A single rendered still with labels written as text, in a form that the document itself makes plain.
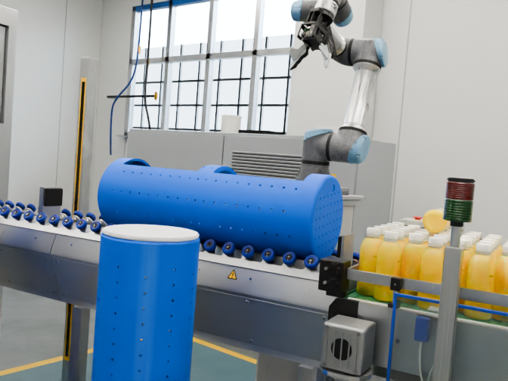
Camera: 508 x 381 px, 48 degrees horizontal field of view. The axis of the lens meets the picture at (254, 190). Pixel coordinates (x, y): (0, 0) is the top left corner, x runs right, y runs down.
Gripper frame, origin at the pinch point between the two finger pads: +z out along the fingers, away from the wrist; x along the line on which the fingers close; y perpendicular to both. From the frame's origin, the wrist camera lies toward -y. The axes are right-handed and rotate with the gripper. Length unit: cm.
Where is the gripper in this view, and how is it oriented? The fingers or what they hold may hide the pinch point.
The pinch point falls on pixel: (308, 70)
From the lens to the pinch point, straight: 193.0
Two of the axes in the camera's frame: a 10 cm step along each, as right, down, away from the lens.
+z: -3.3, 9.1, -2.3
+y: -6.0, -3.9, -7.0
